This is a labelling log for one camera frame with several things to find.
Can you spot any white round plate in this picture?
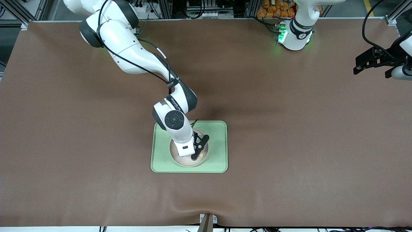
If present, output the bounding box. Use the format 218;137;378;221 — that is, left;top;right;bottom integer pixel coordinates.
169;128;210;168

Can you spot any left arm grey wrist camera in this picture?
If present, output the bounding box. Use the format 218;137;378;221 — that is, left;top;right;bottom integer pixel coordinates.
391;64;412;80

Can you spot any aluminium frame post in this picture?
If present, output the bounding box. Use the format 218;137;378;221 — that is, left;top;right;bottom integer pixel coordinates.
245;0;260;18
34;0;49;20
157;0;173;19

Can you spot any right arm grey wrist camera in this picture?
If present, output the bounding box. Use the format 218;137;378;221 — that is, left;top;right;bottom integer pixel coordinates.
176;138;196;158

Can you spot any metal clamp bracket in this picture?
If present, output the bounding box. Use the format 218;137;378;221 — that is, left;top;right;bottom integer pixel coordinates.
200;214;218;225

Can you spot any brown table cover mat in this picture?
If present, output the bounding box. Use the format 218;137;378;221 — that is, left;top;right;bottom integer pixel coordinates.
0;19;412;227

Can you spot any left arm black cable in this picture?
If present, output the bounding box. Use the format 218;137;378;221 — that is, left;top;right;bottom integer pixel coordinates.
362;0;391;57

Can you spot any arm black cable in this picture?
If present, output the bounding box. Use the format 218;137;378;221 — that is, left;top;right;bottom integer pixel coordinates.
97;0;200;129
362;0;391;57

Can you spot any brown bar under bracket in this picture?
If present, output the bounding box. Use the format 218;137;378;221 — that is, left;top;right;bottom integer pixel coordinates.
197;214;214;232

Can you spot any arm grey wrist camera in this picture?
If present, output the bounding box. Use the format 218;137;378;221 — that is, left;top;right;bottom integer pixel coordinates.
391;64;412;80
176;138;196;158

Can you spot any light green rectangular tray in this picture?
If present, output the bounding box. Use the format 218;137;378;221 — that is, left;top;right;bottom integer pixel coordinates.
150;120;229;174

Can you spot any white socket bar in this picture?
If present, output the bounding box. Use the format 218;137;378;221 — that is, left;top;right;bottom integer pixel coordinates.
186;11;234;19

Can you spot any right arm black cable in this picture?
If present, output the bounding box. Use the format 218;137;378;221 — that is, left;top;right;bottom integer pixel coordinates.
97;0;200;129

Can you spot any orange bread bag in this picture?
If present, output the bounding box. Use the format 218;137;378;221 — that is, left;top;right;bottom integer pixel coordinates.
257;0;296;18

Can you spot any diagonal aluminium frame profile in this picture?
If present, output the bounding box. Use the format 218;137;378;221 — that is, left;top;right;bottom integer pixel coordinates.
386;0;412;26
5;0;31;30

